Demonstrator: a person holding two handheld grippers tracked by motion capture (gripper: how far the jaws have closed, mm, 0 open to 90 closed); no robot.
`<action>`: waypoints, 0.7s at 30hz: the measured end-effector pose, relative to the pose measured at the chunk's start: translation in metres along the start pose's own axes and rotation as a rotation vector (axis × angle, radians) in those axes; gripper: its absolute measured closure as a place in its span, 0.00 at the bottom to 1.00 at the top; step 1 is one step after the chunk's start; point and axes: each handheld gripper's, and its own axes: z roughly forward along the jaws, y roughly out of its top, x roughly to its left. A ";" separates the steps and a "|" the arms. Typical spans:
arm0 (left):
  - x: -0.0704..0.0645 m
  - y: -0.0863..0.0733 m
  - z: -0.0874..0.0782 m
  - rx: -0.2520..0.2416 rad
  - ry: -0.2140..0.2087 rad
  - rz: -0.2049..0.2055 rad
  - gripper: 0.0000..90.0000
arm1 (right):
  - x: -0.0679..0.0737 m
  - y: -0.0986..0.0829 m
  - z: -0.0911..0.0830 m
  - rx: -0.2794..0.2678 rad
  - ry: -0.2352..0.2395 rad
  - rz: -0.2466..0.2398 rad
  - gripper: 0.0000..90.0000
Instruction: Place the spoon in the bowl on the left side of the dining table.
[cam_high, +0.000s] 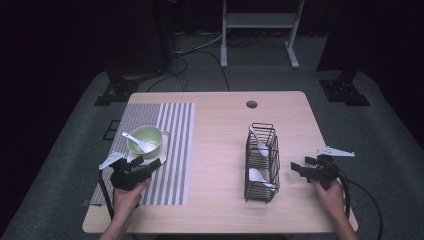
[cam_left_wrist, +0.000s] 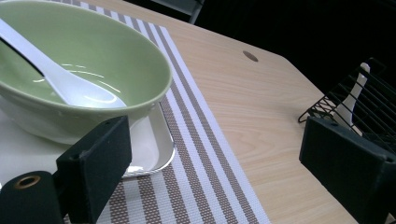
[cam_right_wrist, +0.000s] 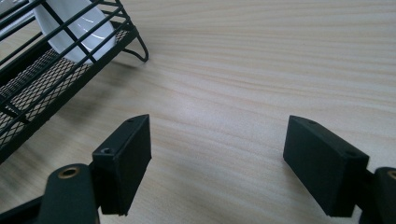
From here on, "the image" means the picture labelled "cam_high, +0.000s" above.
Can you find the person's left hand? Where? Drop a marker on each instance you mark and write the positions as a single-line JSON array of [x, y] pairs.
[[126, 201]]

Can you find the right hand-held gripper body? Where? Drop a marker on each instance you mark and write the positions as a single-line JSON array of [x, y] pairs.
[[321, 171]]

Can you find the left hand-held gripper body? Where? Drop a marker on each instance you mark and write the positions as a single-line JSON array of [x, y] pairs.
[[126, 176]]

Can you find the light green bowl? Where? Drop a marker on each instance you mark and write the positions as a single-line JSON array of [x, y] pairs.
[[150, 133]]

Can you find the white rectangular plate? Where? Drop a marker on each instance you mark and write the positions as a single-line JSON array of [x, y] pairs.
[[165, 146]]

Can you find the white ceramic spoon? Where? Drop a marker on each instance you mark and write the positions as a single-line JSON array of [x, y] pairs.
[[255, 174], [146, 146], [263, 150]]

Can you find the white metal stand frame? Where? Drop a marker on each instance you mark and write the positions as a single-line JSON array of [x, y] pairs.
[[260, 20]]

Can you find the black stand base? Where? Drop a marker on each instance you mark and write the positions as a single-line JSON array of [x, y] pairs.
[[343, 91], [118, 91]]

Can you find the person's right hand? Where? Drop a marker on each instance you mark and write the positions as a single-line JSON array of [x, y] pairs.
[[331, 198]]

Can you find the striped woven placemat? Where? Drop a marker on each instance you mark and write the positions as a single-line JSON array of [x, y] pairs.
[[176, 150]]

